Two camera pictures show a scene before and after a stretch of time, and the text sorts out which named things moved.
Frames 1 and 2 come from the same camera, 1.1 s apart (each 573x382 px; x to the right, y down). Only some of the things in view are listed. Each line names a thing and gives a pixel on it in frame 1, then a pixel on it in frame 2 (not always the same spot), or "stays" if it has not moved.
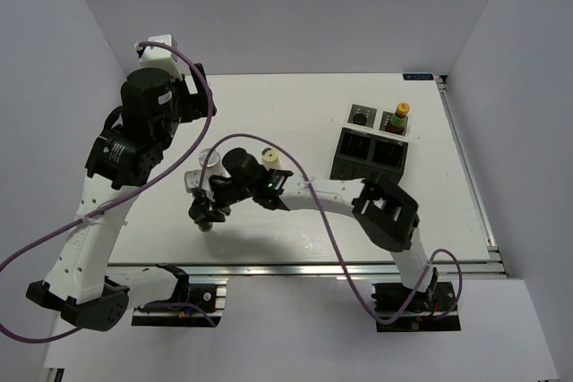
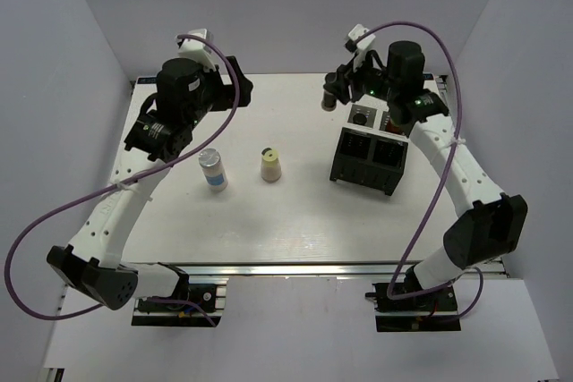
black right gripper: (208, 213) to (339, 85)
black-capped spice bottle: (205, 226) to (329, 101)
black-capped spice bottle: (359, 119) stays
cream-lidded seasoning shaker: (270, 158) stays
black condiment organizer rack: (364, 148) stays
